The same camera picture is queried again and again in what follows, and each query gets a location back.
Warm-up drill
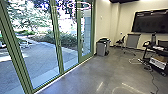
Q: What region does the green framed glass door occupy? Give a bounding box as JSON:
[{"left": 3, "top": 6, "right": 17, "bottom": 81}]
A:
[{"left": 75, "top": 0, "right": 97, "bottom": 65}]

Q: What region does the grey trash bin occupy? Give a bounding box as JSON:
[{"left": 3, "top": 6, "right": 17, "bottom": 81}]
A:
[{"left": 95, "top": 40, "right": 108, "bottom": 57}]

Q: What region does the green lid recycling bin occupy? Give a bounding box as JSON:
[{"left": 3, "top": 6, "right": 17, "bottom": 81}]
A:
[{"left": 99, "top": 37, "right": 112, "bottom": 56}]

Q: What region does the green outdoor hedge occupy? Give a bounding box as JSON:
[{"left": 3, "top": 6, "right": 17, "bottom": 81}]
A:
[{"left": 33, "top": 31, "right": 80, "bottom": 50}]

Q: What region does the black mesh office chair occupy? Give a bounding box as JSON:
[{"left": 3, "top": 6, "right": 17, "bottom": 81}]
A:
[{"left": 114, "top": 34, "right": 127, "bottom": 48}]

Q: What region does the black wheeled cart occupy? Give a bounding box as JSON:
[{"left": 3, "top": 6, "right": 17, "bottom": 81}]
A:
[{"left": 142, "top": 32, "right": 168, "bottom": 75}]

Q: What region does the black wall display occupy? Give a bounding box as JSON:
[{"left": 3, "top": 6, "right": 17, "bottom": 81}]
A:
[{"left": 131, "top": 7, "right": 168, "bottom": 35}]

